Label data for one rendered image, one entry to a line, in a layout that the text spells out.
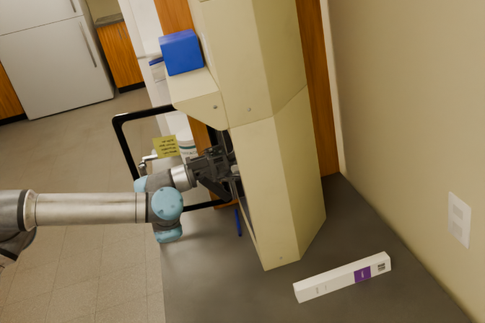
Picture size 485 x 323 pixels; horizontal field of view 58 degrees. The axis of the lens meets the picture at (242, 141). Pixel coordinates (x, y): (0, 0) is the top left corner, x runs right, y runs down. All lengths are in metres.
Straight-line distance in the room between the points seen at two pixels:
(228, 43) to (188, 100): 0.16
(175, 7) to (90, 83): 4.85
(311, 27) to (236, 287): 0.82
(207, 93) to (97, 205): 0.36
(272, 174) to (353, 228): 0.39
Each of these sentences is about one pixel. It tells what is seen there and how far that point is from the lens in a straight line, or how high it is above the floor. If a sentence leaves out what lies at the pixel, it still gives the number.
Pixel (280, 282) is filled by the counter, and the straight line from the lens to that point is 1.28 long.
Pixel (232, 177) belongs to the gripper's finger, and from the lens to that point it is 1.20.
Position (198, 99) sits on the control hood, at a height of 1.50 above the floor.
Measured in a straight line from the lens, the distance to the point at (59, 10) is 5.96.
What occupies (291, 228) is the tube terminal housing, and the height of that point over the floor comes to 1.06.
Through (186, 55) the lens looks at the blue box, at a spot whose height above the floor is 1.56.
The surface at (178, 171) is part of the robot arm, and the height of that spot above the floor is 1.27.
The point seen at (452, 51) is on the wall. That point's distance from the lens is 0.94.
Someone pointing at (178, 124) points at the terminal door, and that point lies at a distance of 1.38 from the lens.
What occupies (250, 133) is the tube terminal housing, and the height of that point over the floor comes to 1.38.
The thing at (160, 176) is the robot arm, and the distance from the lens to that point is 1.22.
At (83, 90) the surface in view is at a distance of 6.16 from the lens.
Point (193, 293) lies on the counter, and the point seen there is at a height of 0.94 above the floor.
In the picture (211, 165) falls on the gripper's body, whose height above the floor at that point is 1.27.
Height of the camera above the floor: 1.86
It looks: 27 degrees down
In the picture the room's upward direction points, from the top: 13 degrees counter-clockwise
